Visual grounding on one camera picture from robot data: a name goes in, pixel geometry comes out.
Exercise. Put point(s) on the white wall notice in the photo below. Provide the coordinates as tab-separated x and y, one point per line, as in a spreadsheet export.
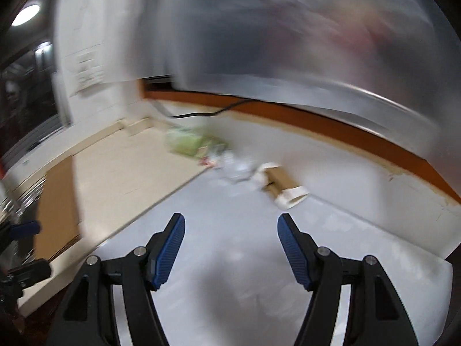
86	72

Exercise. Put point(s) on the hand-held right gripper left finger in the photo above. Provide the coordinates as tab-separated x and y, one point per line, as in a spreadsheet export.
173	247

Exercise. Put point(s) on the brown and white cardboard box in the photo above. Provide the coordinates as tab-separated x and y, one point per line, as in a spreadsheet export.
281	187

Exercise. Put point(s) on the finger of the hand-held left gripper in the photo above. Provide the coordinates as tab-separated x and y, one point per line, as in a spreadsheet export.
26	230
28	270

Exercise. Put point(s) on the green snack packet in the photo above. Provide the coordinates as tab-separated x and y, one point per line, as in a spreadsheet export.
182	140

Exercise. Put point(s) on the dark window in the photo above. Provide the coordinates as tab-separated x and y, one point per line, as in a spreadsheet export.
25	97

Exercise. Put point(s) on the round ceiling lamp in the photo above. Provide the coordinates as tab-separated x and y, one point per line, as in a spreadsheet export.
26	15

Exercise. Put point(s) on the translucent plastic bag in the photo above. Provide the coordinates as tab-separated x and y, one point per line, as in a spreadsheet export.
273	29

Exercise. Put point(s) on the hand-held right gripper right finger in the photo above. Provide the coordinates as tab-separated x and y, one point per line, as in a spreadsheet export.
291	248

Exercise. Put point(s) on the clear crumpled plastic wrapper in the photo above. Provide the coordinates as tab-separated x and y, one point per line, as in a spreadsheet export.
236	164

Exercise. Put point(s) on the brown cardboard sheet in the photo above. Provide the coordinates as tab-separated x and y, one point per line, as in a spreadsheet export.
57	209

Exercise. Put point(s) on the shiny metal rack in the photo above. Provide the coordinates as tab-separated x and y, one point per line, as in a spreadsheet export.
18	202

